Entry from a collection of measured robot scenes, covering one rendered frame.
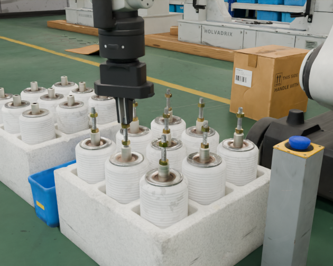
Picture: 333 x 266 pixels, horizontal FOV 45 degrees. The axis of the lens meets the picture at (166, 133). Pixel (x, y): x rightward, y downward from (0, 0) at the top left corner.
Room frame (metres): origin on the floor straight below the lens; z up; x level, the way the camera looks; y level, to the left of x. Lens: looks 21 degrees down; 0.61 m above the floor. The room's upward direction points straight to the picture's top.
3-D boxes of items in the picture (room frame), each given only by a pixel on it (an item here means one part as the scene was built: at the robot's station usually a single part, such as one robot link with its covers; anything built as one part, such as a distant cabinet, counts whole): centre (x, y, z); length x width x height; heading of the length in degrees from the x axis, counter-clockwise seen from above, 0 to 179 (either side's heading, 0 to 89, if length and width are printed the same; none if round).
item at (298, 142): (0.70, -0.25, 0.32); 0.04 x 0.04 x 0.02
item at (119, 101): (0.78, 0.10, 0.37); 0.03 x 0.02 x 0.06; 164
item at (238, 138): (0.86, -0.17, 0.26); 0.02 x 0.02 x 0.03
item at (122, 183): (0.78, 0.09, 0.16); 0.10 x 0.10 x 0.18
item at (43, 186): (1.02, 0.23, 0.06); 0.30 x 0.11 x 0.12; 134
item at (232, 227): (0.86, 0.00, 0.09); 0.39 x 0.39 x 0.18; 43
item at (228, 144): (0.86, -0.17, 0.25); 0.08 x 0.08 x 0.01
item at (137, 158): (0.78, 0.09, 0.25); 0.08 x 0.08 x 0.01
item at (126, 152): (0.78, 0.09, 0.26); 0.02 x 0.02 x 0.03
